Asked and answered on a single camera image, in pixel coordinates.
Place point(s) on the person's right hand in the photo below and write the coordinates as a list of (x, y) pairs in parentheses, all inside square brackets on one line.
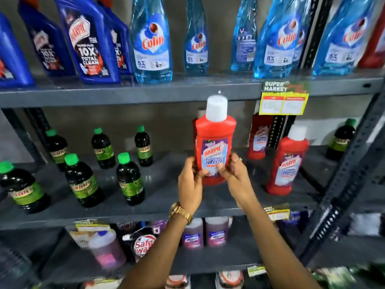
[(239, 183)]

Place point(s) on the person's left hand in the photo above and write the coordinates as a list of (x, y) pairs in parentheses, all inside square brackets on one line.
[(189, 189)]

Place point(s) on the person's left thumb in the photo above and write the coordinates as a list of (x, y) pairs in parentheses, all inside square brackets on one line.
[(202, 175)]

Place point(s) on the person's right thumb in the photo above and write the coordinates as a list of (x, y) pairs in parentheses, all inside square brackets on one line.
[(223, 170)]

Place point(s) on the red white-capped cleaner bottle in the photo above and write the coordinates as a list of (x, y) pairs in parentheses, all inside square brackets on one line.
[(215, 129), (259, 138), (287, 165), (198, 117)]

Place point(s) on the person's right forearm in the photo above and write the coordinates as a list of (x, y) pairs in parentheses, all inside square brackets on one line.
[(276, 252)]

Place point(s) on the person's left forearm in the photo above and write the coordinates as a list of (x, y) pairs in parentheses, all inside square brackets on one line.
[(156, 252)]

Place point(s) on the gold wristwatch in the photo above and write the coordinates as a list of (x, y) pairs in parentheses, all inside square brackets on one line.
[(180, 211)]

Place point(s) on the grey metal shelf rack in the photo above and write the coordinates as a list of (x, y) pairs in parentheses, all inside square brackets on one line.
[(349, 177), (162, 189)]

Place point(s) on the purple white-capped bottle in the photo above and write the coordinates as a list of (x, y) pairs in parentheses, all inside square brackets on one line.
[(158, 227), (216, 233), (193, 234)]

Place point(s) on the small yellow price tag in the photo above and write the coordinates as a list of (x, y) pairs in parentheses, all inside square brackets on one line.
[(278, 213), (256, 270), (91, 226)]

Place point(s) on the black bottle red-white label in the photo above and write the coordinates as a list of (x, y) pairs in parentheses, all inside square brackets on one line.
[(143, 243)]

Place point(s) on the large yellow price tag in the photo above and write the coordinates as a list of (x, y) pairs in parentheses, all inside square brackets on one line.
[(284, 102)]

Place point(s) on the red-white labelled container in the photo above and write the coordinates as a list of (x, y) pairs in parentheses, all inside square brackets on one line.
[(230, 279), (177, 282)]

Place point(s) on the group of dark green-capped bottles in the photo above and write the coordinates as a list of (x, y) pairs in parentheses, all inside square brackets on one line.
[(82, 183)]

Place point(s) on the pink white-capped bottle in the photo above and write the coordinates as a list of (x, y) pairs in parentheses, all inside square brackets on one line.
[(106, 249)]

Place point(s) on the single dark green-capped flask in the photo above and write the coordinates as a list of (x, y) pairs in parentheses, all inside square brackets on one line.
[(341, 142)]

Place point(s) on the row of clear blue bottles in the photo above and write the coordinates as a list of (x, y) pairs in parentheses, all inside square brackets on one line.
[(152, 48)]

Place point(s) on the blue toilet cleaner bottle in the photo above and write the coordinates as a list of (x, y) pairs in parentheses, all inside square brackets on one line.
[(88, 48), (121, 48), (48, 45), (12, 57)]

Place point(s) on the green packaged goods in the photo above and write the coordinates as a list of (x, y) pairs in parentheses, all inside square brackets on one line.
[(340, 276)]

